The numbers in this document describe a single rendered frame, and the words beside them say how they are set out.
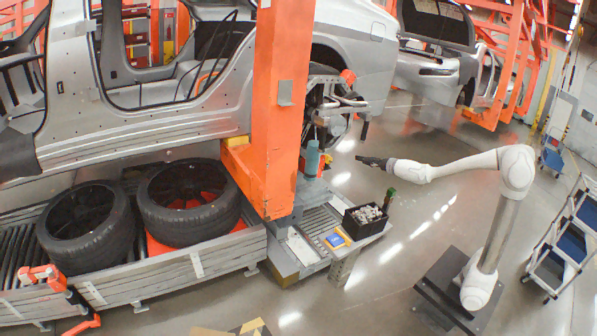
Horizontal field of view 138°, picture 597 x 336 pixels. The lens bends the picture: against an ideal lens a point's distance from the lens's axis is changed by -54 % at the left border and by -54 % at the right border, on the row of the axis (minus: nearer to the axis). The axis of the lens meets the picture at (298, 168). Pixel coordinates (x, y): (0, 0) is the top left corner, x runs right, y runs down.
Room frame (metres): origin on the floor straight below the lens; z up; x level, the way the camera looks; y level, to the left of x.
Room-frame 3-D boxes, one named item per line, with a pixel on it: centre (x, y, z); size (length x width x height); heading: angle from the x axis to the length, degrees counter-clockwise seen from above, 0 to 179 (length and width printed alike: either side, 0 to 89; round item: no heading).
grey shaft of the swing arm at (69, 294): (0.24, 1.04, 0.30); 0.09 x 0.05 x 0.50; 127
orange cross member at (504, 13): (4.57, -2.44, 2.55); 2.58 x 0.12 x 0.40; 37
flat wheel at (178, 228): (1.11, 0.66, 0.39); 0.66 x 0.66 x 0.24
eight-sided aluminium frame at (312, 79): (1.52, -0.11, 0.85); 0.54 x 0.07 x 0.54; 127
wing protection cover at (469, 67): (3.53, -2.41, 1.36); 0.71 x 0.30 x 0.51; 127
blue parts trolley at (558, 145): (5.60, -8.80, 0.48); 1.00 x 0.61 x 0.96; 43
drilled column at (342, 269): (0.92, -0.33, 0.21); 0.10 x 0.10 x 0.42; 37
